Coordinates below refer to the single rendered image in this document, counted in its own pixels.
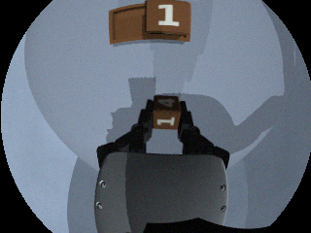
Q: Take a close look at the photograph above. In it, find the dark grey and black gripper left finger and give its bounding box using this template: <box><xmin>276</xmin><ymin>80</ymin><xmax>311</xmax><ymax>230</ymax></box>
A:
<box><xmin>96</xmin><ymin>99</ymin><xmax>154</xmax><ymax>168</ymax></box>

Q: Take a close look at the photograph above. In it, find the brown cube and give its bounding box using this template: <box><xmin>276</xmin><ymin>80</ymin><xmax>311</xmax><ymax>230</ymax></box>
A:
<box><xmin>145</xmin><ymin>0</ymin><xmax>190</xmax><ymax>35</ymax></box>
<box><xmin>152</xmin><ymin>95</ymin><xmax>181</xmax><ymax>130</ymax></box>

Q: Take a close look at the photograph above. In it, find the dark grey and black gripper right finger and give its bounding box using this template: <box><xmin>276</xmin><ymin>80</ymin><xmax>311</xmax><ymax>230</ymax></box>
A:
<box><xmin>178</xmin><ymin>101</ymin><xmax>230</xmax><ymax>170</ymax></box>

